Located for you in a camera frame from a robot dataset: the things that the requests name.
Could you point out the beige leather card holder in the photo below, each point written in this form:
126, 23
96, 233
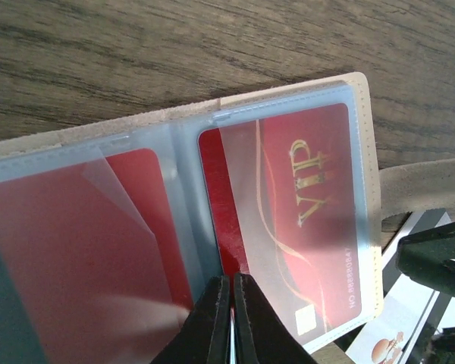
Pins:
384, 198

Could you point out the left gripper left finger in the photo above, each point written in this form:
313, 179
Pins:
205, 335

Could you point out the red card gold vip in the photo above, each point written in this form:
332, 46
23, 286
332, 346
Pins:
282, 201

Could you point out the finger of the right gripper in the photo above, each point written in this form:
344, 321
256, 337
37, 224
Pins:
442, 348
428, 258

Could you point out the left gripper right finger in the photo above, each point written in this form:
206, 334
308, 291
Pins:
259, 335

